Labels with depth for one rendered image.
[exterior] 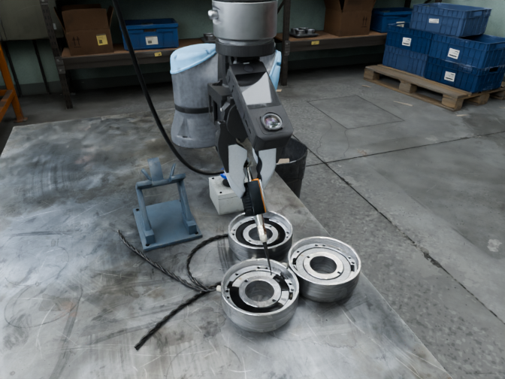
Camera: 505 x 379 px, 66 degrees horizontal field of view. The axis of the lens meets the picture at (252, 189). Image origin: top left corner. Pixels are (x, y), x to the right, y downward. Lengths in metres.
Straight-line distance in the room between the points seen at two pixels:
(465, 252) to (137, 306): 1.77
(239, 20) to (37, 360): 0.46
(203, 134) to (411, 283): 1.21
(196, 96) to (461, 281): 1.44
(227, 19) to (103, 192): 0.51
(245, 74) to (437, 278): 1.59
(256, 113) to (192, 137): 0.57
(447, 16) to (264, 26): 3.86
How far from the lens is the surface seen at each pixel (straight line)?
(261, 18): 0.46
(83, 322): 0.59
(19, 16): 4.24
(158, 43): 4.00
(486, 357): 1.71
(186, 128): 1.00
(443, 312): 1.79
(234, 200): 0.73
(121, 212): 0.78
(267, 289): 0.57
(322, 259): 0.61
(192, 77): 0.96
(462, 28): 4.22
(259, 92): 0.46
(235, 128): 0.49
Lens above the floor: 1.22
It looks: 31 degrees down
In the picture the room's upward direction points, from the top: straight up
